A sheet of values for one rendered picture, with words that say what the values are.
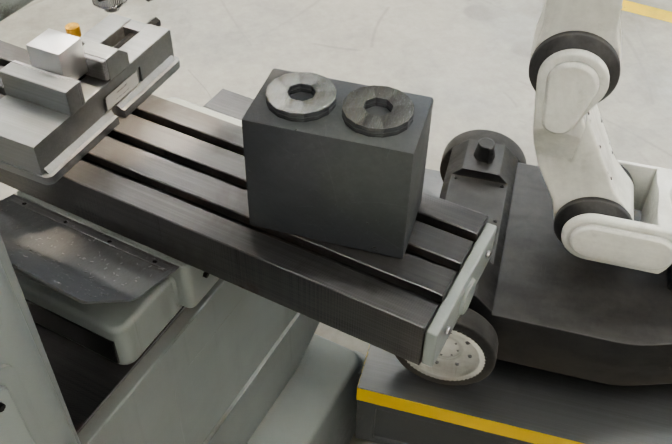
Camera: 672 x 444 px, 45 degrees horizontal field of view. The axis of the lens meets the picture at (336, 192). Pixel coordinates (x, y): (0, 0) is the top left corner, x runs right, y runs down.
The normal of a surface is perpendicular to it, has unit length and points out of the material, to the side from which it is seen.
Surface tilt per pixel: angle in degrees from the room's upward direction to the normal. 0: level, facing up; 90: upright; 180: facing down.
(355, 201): 90
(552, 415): 0
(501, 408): 0
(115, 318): 0
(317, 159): 90
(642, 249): 90
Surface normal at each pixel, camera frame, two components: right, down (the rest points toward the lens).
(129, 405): 0.88, 0.33
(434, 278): 0.02, -0.73
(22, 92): -0.42, 0.61
